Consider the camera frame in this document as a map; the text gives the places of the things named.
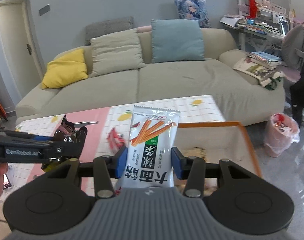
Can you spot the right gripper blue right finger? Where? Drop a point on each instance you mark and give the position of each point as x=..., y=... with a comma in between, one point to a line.
x=190, y=170

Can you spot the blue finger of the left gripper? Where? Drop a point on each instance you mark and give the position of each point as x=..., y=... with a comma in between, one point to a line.
x=67, y=150
x=42, y=138

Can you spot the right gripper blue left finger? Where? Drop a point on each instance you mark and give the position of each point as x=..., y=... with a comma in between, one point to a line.
x=106, y=168

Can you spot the dark brown snack packet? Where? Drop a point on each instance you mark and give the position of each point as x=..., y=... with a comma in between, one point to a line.
x=66, y=132

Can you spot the red snack packet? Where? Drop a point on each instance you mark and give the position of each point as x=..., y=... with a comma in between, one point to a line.
x=115, y=140

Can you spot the white breadstick snack packet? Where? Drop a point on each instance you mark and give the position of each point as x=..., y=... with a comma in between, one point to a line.
x=151, y=137

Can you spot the pink and white tablecloth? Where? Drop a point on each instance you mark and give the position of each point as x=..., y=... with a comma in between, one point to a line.
x=100, y=121

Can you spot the orange cardboard box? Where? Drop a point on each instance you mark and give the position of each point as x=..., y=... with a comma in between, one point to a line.
x=213, y=141

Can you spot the yellow cushion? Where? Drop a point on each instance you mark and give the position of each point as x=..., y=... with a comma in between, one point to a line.
x=65, y=70

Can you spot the beige sofa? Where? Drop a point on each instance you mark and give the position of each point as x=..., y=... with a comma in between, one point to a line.
x=238, y=95

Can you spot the cream door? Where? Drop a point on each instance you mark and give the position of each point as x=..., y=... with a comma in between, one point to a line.
x=18, y=46

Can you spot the beige cushion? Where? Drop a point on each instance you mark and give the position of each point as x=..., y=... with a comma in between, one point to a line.
x=116, y=52

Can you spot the pink trash bag bin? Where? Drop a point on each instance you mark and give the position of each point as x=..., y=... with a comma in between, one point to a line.
x=280, y=133

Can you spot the grey cushion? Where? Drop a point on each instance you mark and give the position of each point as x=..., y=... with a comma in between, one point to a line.
x=107, y=27

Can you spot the printed tote bag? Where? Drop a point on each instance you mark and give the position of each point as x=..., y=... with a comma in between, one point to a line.
x=267, y=76

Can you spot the pink cushion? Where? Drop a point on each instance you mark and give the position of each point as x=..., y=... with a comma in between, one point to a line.
x=144, y=29

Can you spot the light blue cushion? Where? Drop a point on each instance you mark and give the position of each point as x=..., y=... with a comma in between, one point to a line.
x=176, y=40

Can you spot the stack of books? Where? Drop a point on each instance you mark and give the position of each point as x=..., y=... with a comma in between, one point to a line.
x=264, y=59

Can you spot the anime print cushion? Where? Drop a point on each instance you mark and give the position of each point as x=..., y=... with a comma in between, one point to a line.
x=193, y=10

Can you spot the cluttered desk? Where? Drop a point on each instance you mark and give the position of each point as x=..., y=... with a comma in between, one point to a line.
x=259, y=24

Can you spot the grey office chair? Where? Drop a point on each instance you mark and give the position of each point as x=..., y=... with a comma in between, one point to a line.
x=292, y=51

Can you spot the grey wall switch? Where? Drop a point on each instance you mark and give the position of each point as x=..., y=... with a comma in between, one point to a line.
x=44, y=9

